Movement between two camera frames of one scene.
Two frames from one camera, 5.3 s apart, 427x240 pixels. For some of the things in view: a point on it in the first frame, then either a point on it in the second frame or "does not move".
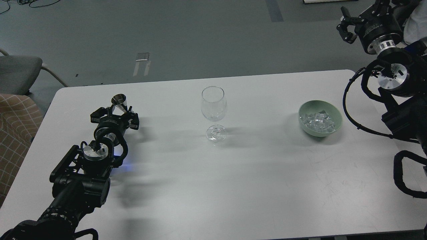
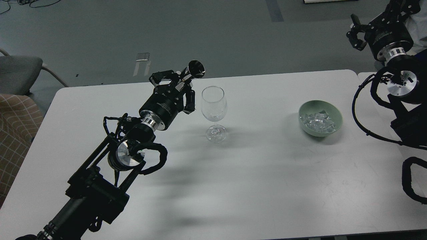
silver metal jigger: [120, 101] → [195, 69]
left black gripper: [117, 124] → [166, 101]
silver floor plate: [142, 56] does not move
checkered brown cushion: [20, 117] does not move
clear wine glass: [213, 106] does not move
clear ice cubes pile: [320, 121] does not move
